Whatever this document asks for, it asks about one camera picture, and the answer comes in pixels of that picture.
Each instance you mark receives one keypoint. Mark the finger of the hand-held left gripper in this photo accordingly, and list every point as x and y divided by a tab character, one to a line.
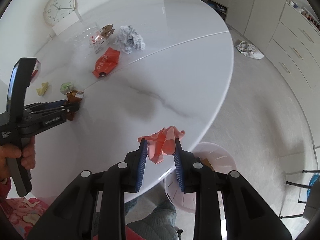
55	103
67	108

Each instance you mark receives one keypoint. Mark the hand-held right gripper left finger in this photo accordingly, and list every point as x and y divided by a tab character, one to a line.
141	165

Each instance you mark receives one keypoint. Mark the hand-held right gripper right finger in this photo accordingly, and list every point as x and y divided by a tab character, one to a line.
179	165

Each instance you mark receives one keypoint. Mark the red and brown snack wrapper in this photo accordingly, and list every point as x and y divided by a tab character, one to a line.
73	96

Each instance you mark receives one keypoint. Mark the orange paper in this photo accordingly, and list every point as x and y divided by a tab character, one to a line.
162	142

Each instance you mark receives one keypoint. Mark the pink plastic bin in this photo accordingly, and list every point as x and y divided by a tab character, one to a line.
220	160

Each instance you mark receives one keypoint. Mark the person's left forearm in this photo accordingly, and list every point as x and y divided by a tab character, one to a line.
4	186

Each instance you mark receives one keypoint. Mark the person's left hand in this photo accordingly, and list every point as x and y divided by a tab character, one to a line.
28	155

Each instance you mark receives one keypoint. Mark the crumpled yellow paper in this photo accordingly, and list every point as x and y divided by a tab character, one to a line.
42	89

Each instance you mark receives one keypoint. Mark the crumpled green paper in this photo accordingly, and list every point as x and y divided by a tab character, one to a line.
66	87

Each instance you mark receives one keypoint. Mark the small red white box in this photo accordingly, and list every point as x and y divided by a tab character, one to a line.
37	70

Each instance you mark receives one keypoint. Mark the red pouch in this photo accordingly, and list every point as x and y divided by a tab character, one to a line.
106	61

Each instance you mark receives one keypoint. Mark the clear plastic tray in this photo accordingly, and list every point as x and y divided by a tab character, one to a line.
77	33

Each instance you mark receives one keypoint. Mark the torn brown white carton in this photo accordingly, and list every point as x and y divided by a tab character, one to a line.
98	41

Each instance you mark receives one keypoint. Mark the white card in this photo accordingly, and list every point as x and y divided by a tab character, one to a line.
65	23

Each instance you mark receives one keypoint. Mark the crumpled white paper ball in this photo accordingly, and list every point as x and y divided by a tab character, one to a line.
130	38

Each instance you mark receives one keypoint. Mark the white bag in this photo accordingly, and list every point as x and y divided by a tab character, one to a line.
248	50

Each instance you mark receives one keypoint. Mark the blue chair with black legs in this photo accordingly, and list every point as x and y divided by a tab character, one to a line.
313	182

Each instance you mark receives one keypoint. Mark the beige drawer cabinet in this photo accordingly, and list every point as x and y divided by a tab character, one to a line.
292	50

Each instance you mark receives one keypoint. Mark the open shoe shelf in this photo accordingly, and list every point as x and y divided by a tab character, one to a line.
217	6

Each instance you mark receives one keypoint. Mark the tall beige cabinet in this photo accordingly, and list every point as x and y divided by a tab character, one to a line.
250	0

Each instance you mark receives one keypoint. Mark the small white jar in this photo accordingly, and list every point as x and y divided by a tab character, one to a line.
293	4

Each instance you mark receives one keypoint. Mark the round white wall clock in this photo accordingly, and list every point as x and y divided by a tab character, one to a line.
58	8

